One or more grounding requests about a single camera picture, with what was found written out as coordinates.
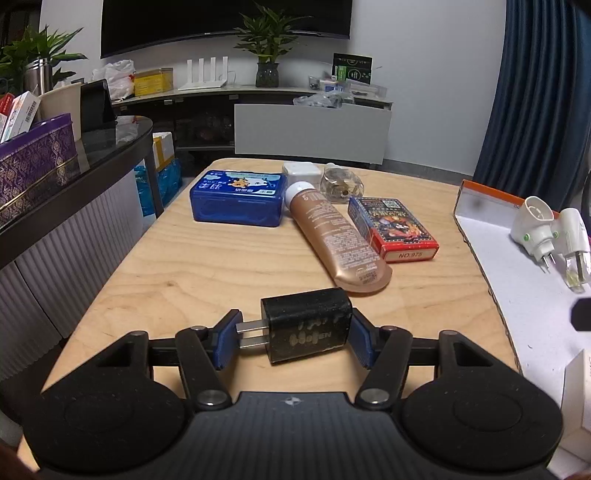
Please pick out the white plug-in heater with bottle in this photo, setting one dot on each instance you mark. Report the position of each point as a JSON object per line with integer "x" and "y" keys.
{"x": 572, "y": 240}

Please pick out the black glass side table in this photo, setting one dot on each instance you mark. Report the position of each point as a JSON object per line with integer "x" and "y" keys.
{"x": 69, "y": 221}

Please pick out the black tablet stand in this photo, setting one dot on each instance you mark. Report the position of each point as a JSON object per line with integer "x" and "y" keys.
{"x": 97, "y": 104}

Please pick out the pile of small boxes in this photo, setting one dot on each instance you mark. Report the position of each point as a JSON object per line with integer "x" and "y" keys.
{"x": 346, "y": 87}

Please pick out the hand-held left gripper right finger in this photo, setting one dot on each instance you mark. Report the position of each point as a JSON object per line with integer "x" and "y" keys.
{"x": 362, "y": 341}

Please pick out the beige pot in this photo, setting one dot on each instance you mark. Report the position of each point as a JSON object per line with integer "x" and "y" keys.
{"x": 60, "y": 108}

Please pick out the brown cosmetic tube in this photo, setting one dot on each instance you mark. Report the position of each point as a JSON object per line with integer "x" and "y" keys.
{"x": 337, "y": 235}

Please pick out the black television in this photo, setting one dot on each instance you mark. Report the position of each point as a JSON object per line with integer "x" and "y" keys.
{"x": 207, "y": 23}

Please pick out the grey television cabinet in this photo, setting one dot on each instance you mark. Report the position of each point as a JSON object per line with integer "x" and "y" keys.
{"x": 198, "y": 120}

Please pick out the red playing card box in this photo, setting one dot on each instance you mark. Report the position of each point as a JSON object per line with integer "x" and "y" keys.
{"x": 392, "y": 226}

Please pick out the bamboo plant in glass vase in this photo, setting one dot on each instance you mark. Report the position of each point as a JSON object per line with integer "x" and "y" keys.
{"x": 267, "y": 46}

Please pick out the leafy green plant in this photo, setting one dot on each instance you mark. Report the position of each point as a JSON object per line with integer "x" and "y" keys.
{"x": 27, "y": 50}

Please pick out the white and red plastic bag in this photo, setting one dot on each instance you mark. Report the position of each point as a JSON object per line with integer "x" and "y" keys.
{"x": 113, "y": 78}

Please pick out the blue curtain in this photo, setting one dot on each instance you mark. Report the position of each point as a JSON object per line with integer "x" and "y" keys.
{"x": 531, "y": 92}

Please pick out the clear refill bottle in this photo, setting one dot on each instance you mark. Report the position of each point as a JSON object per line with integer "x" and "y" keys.
{"x": 341, "y": 184}

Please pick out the white cabinet drawer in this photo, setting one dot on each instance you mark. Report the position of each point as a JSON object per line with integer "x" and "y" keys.
{"x": 309, "y": 134}

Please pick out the black charger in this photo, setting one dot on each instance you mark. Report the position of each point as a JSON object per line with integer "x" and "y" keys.
{"x": 307, "y": 325}

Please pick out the purple patterned tin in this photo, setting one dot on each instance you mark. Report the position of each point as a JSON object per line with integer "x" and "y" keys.
{"x": 37, "y": 161}

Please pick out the steel thermos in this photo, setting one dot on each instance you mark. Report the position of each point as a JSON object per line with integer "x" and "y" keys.
{"x": 39, "y": 76}

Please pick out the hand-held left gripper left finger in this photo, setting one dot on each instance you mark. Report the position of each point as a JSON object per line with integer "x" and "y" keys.
{"x": 226, "y": 339}

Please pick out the white and yellow cardboard box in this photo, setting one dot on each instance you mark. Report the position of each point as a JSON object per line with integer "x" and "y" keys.
{"x": 162, "y": 150}

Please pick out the white charger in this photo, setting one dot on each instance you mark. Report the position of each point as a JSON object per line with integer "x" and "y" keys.
{"x": 300, "y": 174}

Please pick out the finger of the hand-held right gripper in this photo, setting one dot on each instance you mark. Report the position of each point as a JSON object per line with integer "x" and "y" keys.
{"x": 582, "y": 314}

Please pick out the white router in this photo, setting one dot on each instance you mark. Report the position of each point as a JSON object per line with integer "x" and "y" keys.
{"x": 203, "y": 76}

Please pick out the row of medicine cartons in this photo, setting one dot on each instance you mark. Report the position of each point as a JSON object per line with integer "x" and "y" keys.
{"x": 18, "y": 113}

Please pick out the blue plastic box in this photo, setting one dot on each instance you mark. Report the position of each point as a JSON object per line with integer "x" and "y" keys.
{"x": 235, "y": 198}

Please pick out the blue water bottle pack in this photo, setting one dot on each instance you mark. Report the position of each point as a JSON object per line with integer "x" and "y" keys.
{"x": 161, "y": 184}

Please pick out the crumpled clear plastic bag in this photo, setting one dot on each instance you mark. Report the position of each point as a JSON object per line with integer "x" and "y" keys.
{"x": 125, "y": 129}

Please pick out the orange-edged white cardboard box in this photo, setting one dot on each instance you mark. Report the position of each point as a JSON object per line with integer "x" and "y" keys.
{"x": 531, "y": 300}

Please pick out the black and green box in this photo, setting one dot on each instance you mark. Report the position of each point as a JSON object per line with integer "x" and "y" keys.
{"x": 352, "y": 68}

